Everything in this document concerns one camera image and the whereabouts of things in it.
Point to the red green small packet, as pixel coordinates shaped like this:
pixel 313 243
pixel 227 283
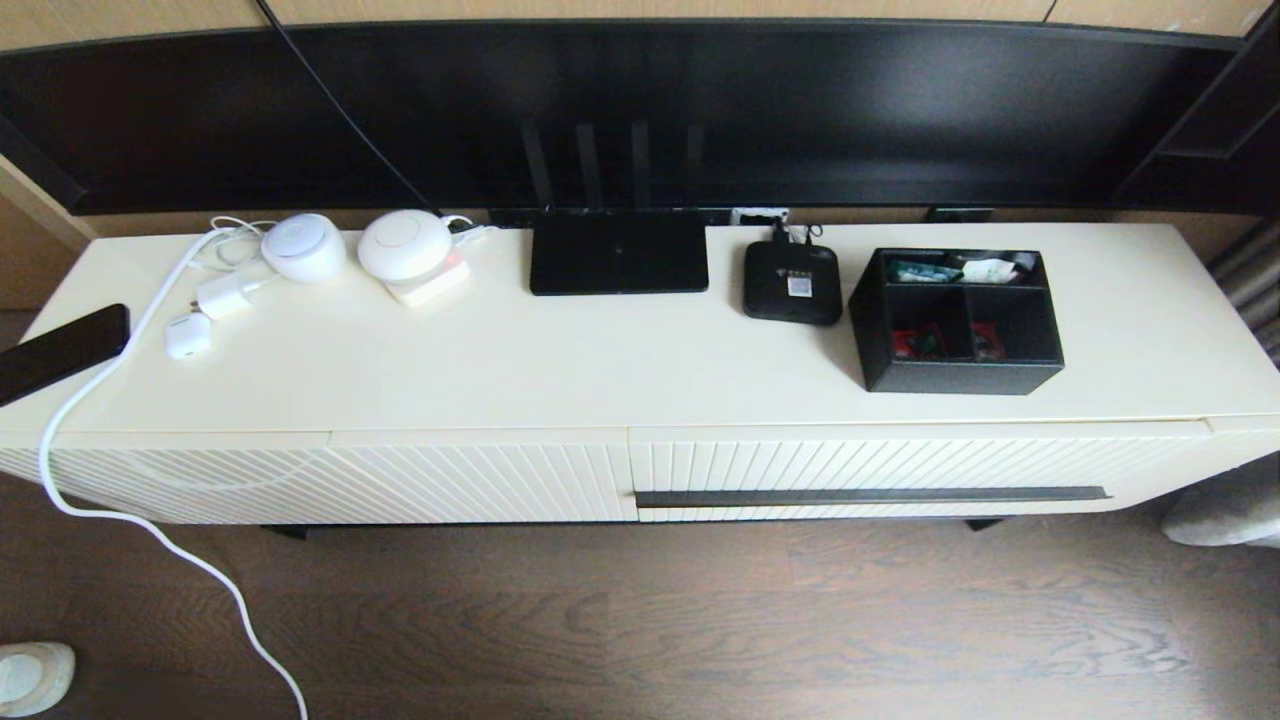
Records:
pixel 918 343

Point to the black router with antennas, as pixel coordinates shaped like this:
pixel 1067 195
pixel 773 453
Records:
pixel 620 260

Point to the white wall socket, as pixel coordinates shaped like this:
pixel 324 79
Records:
pixel 760 214

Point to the white round speaker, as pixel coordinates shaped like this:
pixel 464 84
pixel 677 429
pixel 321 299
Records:
pixel 303 246

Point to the black smartphone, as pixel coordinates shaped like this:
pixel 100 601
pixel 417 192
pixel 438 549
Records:
pixel 60 351

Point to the black television foot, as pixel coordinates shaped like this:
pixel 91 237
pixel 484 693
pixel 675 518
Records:
pixel 960 213

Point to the white pink square base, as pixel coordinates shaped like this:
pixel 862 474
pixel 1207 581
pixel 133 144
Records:
pixel 435 289

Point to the white paper packet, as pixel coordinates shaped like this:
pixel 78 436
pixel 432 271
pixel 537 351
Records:
pixel 995 269

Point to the white sneaker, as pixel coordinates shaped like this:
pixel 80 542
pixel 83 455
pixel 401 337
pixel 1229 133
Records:
pixel 35 680

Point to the black television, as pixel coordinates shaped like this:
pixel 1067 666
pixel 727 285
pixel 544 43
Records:
pixel 800 100

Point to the cream ribbed drawer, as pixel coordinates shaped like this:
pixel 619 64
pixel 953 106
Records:
pixel 780 460

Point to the teal printed packet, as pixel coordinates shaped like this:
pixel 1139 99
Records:
pixel 925 271

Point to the black organizer box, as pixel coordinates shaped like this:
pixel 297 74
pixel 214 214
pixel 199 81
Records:
pixel 870 330

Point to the cream tv cabinet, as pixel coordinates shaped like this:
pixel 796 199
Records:
pixel 500 370

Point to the black side shelf unit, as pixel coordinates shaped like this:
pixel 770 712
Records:
pixel 1210 130

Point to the black set-top box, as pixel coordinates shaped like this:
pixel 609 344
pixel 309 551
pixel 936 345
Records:
pixel 790 305

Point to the red and grey tool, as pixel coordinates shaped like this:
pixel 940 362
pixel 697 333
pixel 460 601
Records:
pixel 988 341

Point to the white dome device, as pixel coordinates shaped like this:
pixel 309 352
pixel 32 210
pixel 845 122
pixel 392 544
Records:
pixel 403 244

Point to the white charger plug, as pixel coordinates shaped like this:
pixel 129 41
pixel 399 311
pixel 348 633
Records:
pixel 222 298

